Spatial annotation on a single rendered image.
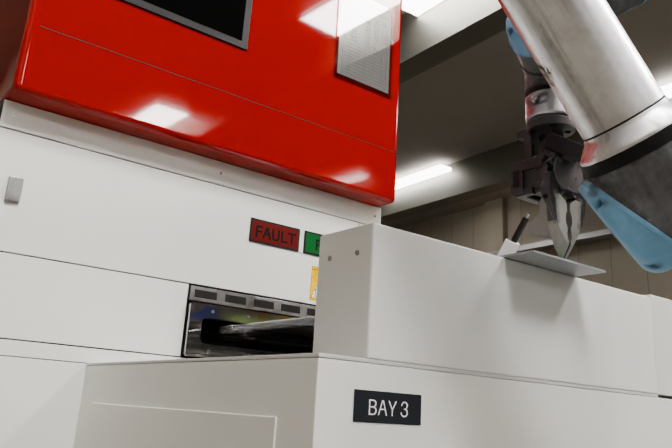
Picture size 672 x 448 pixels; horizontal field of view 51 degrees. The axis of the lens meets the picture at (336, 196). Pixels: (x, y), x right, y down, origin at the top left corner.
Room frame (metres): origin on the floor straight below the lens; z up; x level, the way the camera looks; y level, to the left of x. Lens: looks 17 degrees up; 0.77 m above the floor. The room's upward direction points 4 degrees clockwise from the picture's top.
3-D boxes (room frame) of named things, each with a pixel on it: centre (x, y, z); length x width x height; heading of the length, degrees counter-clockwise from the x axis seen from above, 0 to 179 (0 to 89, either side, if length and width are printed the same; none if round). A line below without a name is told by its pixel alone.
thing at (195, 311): (1.40, 0.07, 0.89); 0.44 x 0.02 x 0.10; 127
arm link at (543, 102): (1.00, -0.32, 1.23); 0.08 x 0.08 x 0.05
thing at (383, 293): (0.92, -0.23, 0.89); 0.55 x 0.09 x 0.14; 127
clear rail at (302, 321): (1.13, 0.08, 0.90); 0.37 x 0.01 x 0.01; 37
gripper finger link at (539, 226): (1.00, -0.31, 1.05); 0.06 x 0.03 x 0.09; 37
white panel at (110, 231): (1.31, 0.22, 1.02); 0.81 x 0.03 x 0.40; 127
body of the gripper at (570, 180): (1.01, -0.32, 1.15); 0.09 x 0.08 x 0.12; 37
